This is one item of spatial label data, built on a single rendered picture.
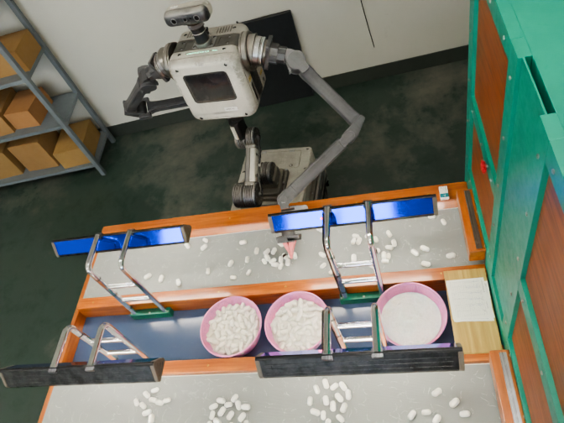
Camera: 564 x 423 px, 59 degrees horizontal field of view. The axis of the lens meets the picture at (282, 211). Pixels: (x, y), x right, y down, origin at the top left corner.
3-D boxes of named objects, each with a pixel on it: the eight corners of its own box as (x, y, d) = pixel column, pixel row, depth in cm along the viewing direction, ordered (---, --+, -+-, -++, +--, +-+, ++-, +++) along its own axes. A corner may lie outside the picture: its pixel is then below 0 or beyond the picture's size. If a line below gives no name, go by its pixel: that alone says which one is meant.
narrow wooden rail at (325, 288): (91, 308, 242) (79, 298, 234) (483, 277, 199) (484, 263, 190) (88, 319, 239) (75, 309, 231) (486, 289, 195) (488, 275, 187)
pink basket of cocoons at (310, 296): (263, 316, 212) (257, 306, 205) (320, 291, 212) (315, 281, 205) (281, 373, 195) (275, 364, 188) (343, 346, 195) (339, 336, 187)
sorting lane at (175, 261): (101, 250, 255) (99, 248, 254) (471, 208, 212) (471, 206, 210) (84, 302, 237) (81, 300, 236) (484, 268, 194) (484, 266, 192)
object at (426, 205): (273, 217, 196) (268, 206, 190) (436, 198, 181) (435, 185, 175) (271, 234, 191) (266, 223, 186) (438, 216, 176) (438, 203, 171)
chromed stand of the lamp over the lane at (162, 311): (143, 283, 241) (91, 232, 207) (180, 279, 236) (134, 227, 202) (133, 319, 229) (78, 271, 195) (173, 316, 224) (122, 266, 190)
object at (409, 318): (380, 299, 202) (378, 293, 197) (437, 295, 196) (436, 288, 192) (383, 352, 188) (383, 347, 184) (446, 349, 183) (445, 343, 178)
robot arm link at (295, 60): (369, 125, 213) (373, 122, 203) (347, 148, 214) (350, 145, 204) (295, 52, 213) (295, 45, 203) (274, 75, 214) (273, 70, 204)
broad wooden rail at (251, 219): (121, 245, 273) (102, 226, 259) (465, 206, 230) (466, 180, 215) (115, 263, 266) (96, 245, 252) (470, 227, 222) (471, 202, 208)
